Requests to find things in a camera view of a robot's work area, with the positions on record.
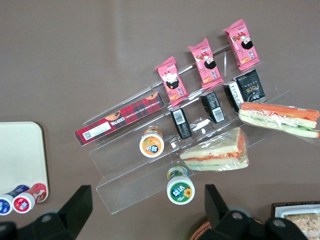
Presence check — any beige brittle snack pack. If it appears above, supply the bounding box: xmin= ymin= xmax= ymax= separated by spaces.
xmin=284 ymin=214 xmax=320 ymax=240

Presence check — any red tartan shortbread box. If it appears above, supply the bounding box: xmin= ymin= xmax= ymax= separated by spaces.
xmin=74 ymin=91 xmax=166 ymax=146

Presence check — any white plastic snack tray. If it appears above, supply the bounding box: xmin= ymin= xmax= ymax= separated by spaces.
xmin=274 ymin=203 xmax=320 ymax=240

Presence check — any blue capped gum bottle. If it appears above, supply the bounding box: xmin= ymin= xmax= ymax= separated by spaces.
xmin=0 ymin=184 xmax=30 ymax=216

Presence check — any black packet with barcode label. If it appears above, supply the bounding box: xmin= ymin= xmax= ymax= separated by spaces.
xmin=222 ymin=81 xmax=245 ymax=113
xmin=170 ymin=106 xmax=193 ymax=140
xmin=200 ymin=91 xmax=227 ymax=125

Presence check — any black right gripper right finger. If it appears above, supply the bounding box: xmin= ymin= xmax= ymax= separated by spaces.
xmin=199 ymin=184 xmax=266 ymax=240

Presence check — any brown wicker snack basket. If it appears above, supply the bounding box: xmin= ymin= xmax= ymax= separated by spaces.
xmin=189 ymin=218 xmax=263 ymax=240

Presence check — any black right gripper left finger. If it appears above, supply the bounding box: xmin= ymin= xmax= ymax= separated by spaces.
xmin=18 ymin=184 xmax=94 ymax=240

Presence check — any clear acrylic tiered shelf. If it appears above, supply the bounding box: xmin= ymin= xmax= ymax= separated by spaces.
xmin=82 ymin=44 xmax=301 ymax=216

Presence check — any orange gum bottle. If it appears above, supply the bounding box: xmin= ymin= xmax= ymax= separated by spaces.
xmin=139 ymin=127 xmax=165 ymax=158

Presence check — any triangle sandwich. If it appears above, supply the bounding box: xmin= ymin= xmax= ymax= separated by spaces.
xmin=179 ymin=126 xmax=250 ymax=173
xmin=237 ymin=101 xmax=320 ymax=140

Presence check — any green capped gum bottle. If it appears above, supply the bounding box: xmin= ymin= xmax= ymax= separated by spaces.
xmin=166 ymin=164 xmax=196 ymax=206

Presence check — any black packet gold Face print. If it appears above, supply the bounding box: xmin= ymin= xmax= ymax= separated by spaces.
xmin=232 ymin=69 xmax=266 ymax=103

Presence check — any red capped gum bottle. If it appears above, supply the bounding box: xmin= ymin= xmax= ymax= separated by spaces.
xmin=12 ymin=182 xmax=48 ymax=215

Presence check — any pink cartoon snack packet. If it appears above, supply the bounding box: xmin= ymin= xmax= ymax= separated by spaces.
xmin=187 ymin=37 xmax=224 ymax=90
xmin=154 ymin=56 xmax=190 ymax=108
xmin=222 ymin=19 xmax=261 ymax=72

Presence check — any beige plastic tray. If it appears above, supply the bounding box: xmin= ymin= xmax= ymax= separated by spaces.
xmin=0 ymin=121 xmax=50 ymax=203

